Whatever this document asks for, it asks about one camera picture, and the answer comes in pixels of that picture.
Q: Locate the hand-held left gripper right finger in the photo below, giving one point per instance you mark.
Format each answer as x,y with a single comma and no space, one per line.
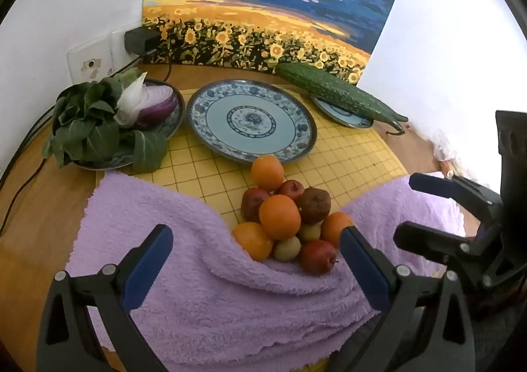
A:
364,269

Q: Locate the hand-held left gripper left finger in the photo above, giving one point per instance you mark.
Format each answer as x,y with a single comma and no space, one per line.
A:
148,269

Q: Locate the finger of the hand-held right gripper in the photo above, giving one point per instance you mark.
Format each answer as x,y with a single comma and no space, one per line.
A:
428,238
432,184

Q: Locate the small red pomegranate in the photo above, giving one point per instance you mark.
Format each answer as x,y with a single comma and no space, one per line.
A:
317,257
251,204
290,189

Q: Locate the orange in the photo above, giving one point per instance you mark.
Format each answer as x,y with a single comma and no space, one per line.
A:
251,241
267,172
334,228
280,217

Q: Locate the small brown kiwi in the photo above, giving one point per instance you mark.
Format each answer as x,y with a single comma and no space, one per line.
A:
287,249
309,233

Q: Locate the dark brownish red pomegranate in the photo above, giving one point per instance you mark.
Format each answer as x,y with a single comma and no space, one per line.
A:
315,205

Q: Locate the large blue patterned plate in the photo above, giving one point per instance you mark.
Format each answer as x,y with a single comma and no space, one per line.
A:
214,112

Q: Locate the purple fluffy towel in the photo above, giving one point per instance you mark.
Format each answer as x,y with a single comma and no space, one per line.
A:
197,273

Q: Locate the yellow grid mat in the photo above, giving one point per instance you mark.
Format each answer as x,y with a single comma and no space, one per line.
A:
354,162

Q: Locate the small blue patterned plate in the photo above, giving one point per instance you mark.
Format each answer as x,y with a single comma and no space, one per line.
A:
350,119

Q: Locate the green bumpy bitter gourd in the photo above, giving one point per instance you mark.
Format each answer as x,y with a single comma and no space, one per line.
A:
337,92

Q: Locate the blue patterned vegetable plate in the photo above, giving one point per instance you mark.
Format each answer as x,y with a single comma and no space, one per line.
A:
173,121

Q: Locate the green bok choy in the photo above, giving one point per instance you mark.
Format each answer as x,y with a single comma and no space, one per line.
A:
82,125

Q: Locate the halved red onion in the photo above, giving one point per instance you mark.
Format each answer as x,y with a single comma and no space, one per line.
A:
156,104

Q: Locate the black power adapter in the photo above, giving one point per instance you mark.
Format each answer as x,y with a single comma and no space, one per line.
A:
140,40

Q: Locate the white wall socket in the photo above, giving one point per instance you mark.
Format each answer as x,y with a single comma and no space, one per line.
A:
88,63

